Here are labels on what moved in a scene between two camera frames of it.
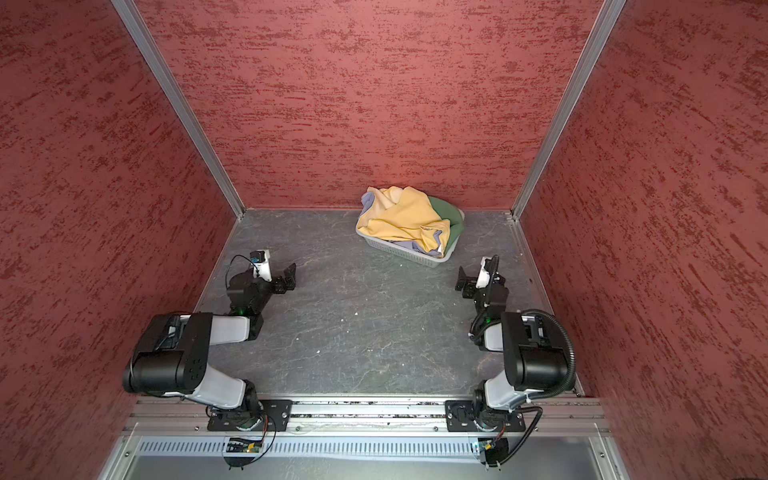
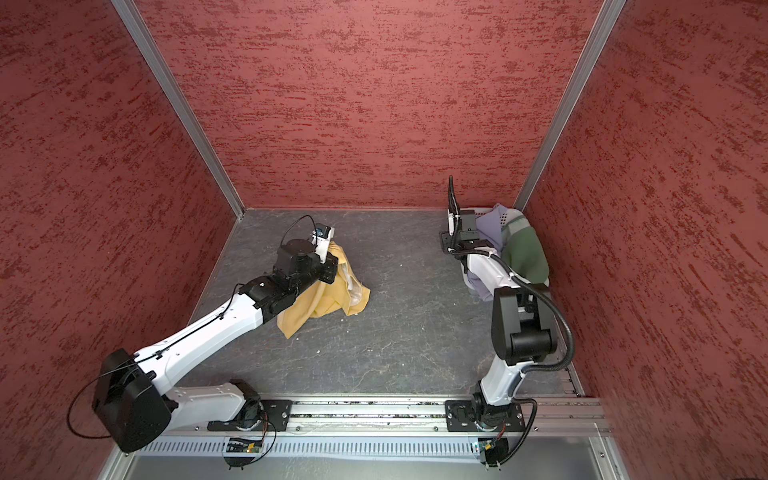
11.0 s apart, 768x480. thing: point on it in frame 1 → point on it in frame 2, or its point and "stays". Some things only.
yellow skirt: x=404 y=214 → x=344 y=296
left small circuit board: x=241 y=445 stays
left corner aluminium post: x=179 y=101 stays
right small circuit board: x=496 y=447 stays
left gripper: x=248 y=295 → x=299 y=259
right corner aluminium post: x=602 y=28 stays
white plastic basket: x=426 y=259 → x=509 y=214
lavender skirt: x=367 y=199 → x=488 y=226
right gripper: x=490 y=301 → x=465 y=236
